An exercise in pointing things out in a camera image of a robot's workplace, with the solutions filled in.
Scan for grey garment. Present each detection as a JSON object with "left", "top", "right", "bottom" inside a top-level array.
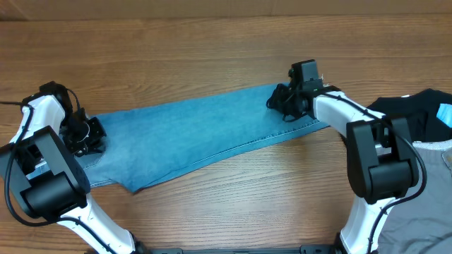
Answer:
[{"left": 378, "top": 140, "right": 451, "bottom": 254}]

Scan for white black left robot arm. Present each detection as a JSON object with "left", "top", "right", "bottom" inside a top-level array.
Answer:
[{"left": 1, "top": 81, "right": 148, "bottom": 253}]

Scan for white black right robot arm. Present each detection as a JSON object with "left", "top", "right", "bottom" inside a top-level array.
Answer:
[{"left": 266, "top": 83, "right": 427, "bottom": 253}]

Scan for black garment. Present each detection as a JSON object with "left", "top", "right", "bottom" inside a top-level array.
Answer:
[{"left": 367, "top": 89, "right": 451, "bottom": 142}]

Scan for light blue denim jeans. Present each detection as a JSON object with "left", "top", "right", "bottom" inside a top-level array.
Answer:
[{"left": 77, "top": 85, "right": 326, "bottom": 193}]

